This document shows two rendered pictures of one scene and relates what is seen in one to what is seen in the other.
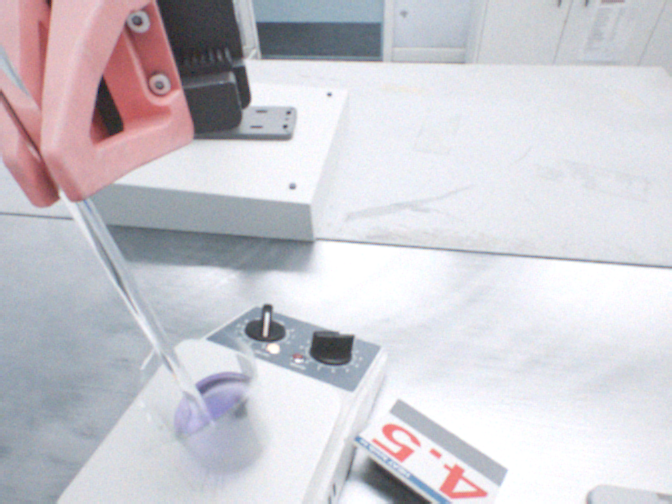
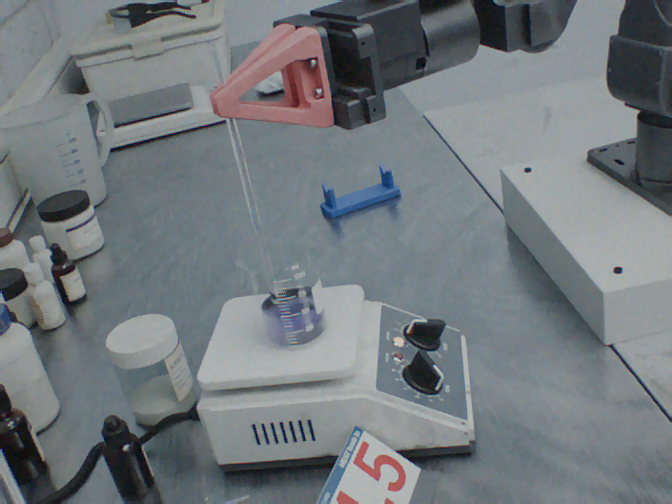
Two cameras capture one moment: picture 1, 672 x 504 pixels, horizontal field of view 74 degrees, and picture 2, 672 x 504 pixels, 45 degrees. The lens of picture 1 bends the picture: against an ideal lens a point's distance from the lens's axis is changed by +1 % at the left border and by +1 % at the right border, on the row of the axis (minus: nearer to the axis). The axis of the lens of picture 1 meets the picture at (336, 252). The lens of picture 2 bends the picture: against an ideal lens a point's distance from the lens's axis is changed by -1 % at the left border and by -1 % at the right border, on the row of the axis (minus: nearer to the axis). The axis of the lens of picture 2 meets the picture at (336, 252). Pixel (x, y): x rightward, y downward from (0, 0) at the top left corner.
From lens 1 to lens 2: 47 cm
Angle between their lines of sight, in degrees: 61
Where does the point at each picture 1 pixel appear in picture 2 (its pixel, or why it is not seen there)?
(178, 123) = (314, 113)
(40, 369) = (352, 281)
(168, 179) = (549, 205)
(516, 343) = not seen: outside the picture
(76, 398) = not seen: hidden behind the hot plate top
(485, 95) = not seen: outside the picture
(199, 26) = (361, 72)
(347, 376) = (395, 388)
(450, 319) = (574, 486)
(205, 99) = (339, 108)
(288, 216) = (591, 297)
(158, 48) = (319, 76)
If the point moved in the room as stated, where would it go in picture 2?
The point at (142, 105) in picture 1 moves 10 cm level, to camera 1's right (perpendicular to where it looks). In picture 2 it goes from (304, 99) to (358, 136)
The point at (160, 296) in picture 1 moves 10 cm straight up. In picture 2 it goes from (453, 293) to (441, 202)
